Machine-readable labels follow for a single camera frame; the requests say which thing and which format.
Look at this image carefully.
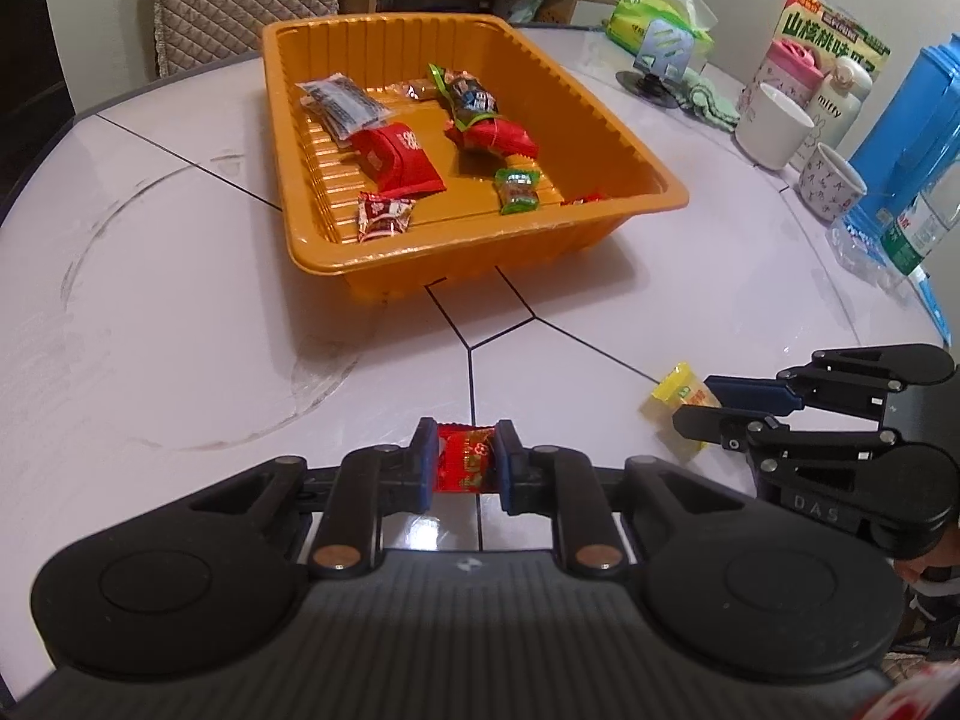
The yellow green snack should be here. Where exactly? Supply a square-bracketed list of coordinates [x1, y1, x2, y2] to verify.
[640, 362, 721, 463]

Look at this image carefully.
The red gold candy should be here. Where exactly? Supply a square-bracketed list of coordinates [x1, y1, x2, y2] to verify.
[434, 424, 496, 494]

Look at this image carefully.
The small red white candy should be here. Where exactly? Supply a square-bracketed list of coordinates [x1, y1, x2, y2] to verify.
[356, 193, 416, 242]

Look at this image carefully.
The green candy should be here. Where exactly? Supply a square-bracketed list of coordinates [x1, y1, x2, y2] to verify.
[493, 167, 540, 215]

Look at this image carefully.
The red triangular snack packet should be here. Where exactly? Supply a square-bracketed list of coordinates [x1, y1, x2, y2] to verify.
[444, 117, 539, 160]

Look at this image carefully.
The clear dark seaweed packet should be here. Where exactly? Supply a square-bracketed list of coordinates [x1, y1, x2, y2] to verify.
[298, 73, 391, 143]

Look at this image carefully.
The long dark snack bar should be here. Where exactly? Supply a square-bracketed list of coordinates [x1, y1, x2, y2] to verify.
[428, 64, 500, 132]

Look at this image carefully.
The person's right hand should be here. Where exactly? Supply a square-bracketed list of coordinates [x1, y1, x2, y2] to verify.
[893, 538, 957, 583]

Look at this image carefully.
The blue white tube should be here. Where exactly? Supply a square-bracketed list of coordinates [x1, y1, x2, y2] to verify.
[908, 265, 952, 344]

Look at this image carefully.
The clear crumpled plastic wrapper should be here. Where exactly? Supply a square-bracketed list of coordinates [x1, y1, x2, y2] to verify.
[827, 216, 903, 291]

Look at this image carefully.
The green label water bottle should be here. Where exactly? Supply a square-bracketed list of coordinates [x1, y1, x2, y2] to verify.
[880, 160, 960, 277]

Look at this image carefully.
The patterned white cup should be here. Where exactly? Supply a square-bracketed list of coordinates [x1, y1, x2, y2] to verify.
[796, 143, 867, 224]

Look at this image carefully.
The blue thermos jug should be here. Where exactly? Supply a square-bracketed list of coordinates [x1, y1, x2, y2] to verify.
[846, 32, 958, 238]

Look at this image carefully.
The white mug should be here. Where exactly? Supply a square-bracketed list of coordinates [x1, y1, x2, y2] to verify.
[734, 83, 815, 171]

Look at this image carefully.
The white miffy bottle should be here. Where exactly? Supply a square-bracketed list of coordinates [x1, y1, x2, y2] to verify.
[789, 57, 872, 171]

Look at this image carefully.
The pink lidded cup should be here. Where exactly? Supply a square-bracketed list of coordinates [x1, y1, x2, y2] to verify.
[745, 37, 823, 107]

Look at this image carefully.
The green cloth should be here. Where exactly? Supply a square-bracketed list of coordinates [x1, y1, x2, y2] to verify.
[672, 68, 740, 133]

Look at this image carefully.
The orange plastic tray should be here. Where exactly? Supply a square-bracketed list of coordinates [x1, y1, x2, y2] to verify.
[262, 13, 688, 294]

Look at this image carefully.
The yellow sunflower seed bag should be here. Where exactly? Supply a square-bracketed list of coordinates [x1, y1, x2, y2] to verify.
[773, 0, 890, 82]

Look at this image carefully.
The grey phone stand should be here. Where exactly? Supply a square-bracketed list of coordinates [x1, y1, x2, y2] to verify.
[615, 18, 695, 109]

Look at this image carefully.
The green tissue pack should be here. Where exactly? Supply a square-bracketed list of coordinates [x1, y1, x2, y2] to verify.
[605, 0, 718, 55]

